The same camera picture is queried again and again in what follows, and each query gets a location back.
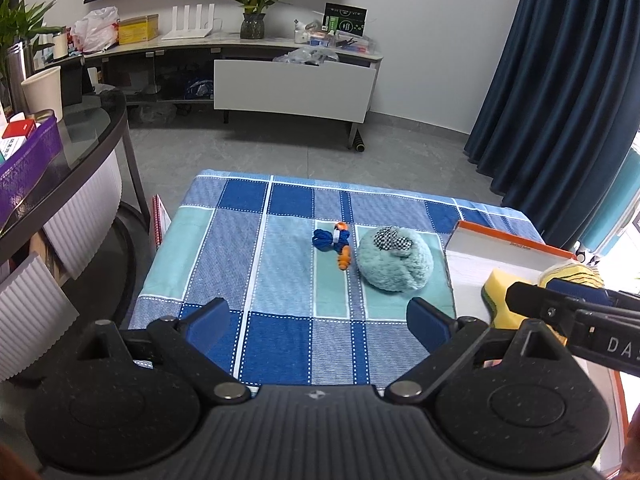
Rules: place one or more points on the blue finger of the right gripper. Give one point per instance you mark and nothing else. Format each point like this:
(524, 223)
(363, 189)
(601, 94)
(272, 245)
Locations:
(555, 309)
(594, 295)

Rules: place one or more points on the orange-rimmed white box lid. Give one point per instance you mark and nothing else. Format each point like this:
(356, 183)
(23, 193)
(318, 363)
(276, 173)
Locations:
(483, 263)

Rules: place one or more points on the green plant on table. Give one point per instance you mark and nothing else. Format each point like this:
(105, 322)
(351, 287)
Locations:
(20, 22)

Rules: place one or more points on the dark blue curtain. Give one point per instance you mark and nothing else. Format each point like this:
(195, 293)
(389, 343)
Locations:
(561, 112)

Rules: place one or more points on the teal crochet plush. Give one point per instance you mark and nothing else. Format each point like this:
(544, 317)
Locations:
(394, 259)

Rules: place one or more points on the purple tray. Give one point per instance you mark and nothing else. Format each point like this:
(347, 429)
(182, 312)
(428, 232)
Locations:
(25, 168)

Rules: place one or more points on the white wifi router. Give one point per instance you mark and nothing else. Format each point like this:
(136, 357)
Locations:
(184, 26)

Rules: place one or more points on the black green display box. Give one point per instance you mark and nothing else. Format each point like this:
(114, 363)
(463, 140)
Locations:
(338, 17)

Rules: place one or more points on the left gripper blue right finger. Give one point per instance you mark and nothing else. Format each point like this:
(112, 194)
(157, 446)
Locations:
(431, 327)

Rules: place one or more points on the white plastic bag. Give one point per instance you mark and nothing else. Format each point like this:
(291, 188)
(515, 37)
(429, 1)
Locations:
(97, 31)

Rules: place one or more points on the dark round side table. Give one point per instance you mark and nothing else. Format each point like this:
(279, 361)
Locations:
(66, 258)

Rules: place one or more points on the blue orange knitted toy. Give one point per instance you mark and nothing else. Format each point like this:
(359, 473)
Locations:
(336, 240)

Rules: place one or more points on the yellow sponge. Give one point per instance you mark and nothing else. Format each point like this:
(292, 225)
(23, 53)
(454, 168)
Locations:
(493, 294)

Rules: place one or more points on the white paper cup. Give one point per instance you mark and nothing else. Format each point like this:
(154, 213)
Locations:
(43, 91)

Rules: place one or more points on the yellow striped towel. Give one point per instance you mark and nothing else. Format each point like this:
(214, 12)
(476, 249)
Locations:
(574, 272)

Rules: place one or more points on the teal suitcase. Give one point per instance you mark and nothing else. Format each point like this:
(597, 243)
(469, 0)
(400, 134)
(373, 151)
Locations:
(616, 211)

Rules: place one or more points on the person's right hand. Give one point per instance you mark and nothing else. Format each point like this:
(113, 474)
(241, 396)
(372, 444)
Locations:
(630, 466)

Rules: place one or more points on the blue checkered tablecloth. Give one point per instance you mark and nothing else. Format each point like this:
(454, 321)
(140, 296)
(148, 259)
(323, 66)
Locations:
(296, 318)

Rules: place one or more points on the white tv cabinet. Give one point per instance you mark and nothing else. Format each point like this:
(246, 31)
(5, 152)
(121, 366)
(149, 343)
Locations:
(231, 74)

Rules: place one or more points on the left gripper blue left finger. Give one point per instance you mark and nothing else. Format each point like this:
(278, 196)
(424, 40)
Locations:
(204, 327)

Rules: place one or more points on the yellow box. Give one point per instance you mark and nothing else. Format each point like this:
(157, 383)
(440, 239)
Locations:
(139, 29)

